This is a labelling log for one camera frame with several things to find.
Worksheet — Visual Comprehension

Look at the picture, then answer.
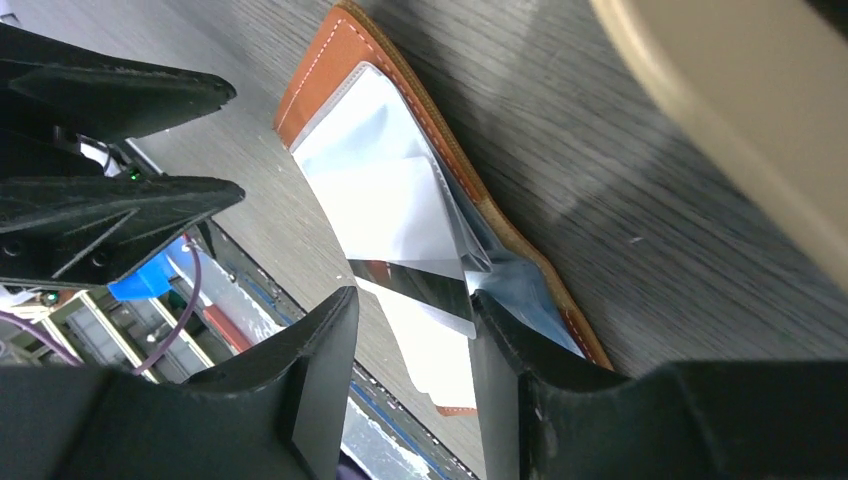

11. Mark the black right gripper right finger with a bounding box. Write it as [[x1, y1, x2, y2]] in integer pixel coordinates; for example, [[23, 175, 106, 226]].
[[470, 291, 847, 479]]

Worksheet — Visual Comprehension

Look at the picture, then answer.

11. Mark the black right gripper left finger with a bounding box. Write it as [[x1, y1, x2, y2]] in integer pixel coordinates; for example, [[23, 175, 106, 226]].
[[1, 286, 359, 479]]

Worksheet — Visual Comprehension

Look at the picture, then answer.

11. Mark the beige oval tray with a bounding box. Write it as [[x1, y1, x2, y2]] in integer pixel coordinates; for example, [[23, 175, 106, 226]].
[[593, 1, 847, 285]]

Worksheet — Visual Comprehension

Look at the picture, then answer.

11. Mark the white card black stripe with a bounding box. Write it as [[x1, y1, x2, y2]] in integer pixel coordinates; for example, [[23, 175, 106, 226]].
[[304, 156, 476, 338]]

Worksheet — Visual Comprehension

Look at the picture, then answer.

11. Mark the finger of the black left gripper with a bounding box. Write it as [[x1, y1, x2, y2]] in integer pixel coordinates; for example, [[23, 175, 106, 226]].
[[1, 25, 237, 143], [1, 176, 245, 289]]

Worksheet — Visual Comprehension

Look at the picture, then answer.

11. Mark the orange leather card holder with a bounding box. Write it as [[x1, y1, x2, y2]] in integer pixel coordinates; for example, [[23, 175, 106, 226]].
[[274, 1, 610, 416]]

